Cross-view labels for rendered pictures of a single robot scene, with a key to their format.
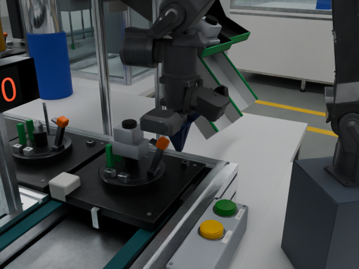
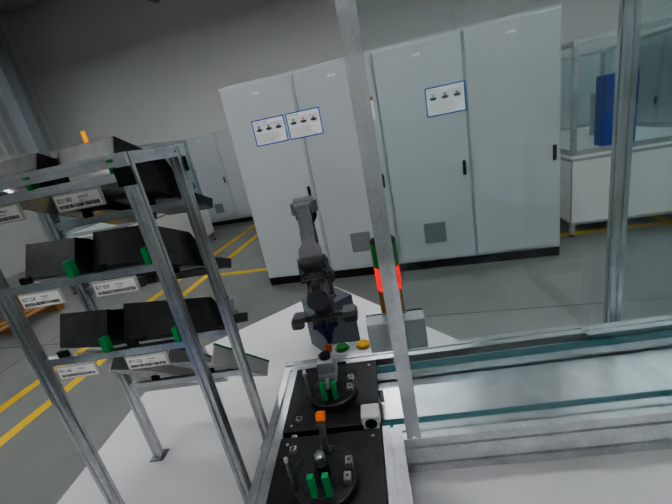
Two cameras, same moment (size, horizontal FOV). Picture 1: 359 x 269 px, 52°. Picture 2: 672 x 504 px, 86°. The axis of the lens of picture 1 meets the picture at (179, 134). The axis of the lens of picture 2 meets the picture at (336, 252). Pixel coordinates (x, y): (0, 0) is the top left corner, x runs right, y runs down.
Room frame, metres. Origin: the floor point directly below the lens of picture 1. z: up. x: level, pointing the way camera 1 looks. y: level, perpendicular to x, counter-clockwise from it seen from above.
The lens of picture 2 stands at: (0.88, 0.88, 1.63)
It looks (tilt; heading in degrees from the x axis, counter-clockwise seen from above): 18 degrees down; 250
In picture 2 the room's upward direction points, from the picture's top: 12 degrees counter-clockwise
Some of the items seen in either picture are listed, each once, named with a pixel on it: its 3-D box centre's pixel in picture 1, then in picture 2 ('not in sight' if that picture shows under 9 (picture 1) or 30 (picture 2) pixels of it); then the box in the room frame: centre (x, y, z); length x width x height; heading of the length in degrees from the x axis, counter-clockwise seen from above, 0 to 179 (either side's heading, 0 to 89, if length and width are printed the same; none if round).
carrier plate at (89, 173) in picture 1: (132, 179); (334, 395); (0.69, 0.10, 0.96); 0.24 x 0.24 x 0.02; 64
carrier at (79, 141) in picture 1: (39, 135); (322, 465); (0.80, 0.33, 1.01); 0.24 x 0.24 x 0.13; 64
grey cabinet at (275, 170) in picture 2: not in sight; (285, 186); (-0.15, -3.24, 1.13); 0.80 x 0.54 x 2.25; 146
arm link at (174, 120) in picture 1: (179, 93); (322, 307); (0.63, 0.00, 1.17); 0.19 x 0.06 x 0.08; 154
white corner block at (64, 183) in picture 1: (65, 187); (370, 416); (0.64, 0.23, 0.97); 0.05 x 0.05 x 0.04; 64
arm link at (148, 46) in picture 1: (156, 36); (316, 281); (0.65, 0.04, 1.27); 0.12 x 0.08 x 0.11; 71
